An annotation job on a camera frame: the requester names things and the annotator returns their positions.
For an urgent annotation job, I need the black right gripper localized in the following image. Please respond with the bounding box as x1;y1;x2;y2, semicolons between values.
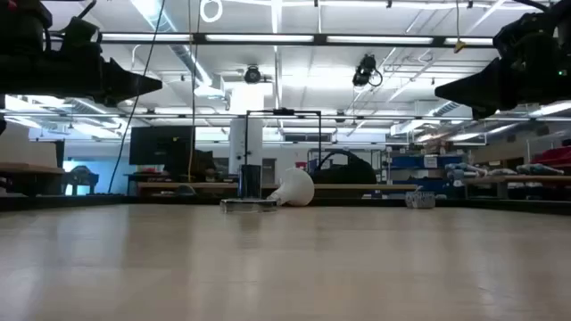
434;48;571;120

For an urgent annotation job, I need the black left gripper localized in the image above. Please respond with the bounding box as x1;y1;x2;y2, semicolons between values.
0;46;164;107

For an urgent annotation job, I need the white reflector lightbulb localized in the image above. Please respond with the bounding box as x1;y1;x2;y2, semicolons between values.
266;167;316;208

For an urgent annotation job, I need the yellow hanging hook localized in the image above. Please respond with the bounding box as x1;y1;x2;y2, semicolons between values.
452;0;468;54

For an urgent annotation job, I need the black computer monitor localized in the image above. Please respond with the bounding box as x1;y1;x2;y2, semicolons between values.
128;125;196;167

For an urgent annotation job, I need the grey cloth bundle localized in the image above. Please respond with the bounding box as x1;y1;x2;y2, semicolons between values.
444;162;488;178
516;162;566;177

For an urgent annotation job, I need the red storage bin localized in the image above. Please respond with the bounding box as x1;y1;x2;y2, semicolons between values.
529;145;571;169

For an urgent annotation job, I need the wooden workbench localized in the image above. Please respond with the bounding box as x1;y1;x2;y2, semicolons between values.
0;162;67;197
461;174;571;200

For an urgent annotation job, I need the blue storage bin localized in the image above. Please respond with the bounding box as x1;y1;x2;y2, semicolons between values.
388;153;465;169

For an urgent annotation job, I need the person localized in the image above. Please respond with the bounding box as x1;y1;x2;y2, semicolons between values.
163;148;219;183

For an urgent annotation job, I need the beige box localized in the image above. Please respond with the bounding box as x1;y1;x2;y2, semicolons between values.
0;122;59;169

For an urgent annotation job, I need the small round patterned cup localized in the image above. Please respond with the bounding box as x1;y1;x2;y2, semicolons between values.
404;190;436;210

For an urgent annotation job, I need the light wooden desk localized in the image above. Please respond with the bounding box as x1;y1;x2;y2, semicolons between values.
136;181;418;198

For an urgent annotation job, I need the black bag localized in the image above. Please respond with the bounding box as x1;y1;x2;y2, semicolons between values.
309;149;378;185

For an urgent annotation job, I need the black overhead light bar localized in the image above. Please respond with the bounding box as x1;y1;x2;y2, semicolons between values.
44;31;496;48

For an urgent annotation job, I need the black hanging cable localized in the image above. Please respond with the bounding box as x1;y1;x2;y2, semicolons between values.
108;0;167;195

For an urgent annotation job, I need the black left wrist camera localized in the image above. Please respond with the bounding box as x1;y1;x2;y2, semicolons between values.
60;16;103;51

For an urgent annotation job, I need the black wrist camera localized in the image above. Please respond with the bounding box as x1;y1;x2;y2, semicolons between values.
492;12;552;58
60;16;103;51

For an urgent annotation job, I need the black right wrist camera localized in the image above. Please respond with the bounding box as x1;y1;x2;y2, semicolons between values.
492;12;552;58

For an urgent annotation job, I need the yellow hanging cable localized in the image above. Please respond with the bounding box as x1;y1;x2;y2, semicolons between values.
186;0;201;183

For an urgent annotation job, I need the black looped camera cable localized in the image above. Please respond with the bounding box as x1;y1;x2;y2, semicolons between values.
512;0;554;14
76;0;98;21

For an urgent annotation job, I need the white hanging ring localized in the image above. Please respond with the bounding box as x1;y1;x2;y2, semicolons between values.
199;0;224;24

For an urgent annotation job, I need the black ceiling-mounted camera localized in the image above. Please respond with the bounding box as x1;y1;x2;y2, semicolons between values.
243;65;263;85
352;53;384;88

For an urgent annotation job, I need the black aluminium table frame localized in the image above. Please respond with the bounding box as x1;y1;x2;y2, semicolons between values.
0;193;571;216

